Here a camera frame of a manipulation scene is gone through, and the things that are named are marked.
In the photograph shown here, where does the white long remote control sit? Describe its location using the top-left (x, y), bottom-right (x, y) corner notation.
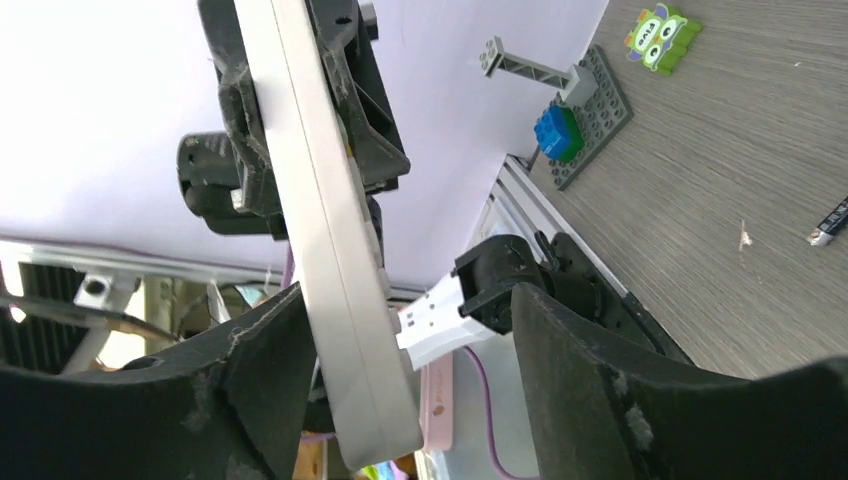
top-left (235, 1), bottom-right (422, 469)

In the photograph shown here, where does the grey lego beam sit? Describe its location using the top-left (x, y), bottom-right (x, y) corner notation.
top-left (478, 36), bottom-right (598, 107)

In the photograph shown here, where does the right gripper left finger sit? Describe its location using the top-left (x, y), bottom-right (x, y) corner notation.
top-left (1, 285), bottom-right (316, 479)

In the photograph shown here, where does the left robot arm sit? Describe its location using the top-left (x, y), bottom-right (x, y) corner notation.
top-left (179, 1), bottom-right (687, 362)

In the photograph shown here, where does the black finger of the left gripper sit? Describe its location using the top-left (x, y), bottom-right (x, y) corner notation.
top-left (197, 1), bottom-right (410, 236)

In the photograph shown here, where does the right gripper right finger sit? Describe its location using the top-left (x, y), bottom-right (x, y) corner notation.
top-left (512, 284), bottom-right (847, 479)

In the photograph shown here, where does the black battery lower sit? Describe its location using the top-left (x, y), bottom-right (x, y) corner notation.
top-left (807, 197), bottom-right (848, 247)

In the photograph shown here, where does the pink object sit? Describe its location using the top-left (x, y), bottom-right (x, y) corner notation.
top-left (419, 353), bottom-right (454, 452)

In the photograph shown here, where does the green monster lego toy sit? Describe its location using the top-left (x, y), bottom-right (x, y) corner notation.
top-left (624, 2), bottom-right (703, 76)

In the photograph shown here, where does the grey lego baseplate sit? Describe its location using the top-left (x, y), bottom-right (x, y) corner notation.
top-left (549, 43), bottom-right (633, 191)

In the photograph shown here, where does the blue green lego brick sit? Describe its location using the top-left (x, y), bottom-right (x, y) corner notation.
top-left (534, 105), bottom-right (585, 163)

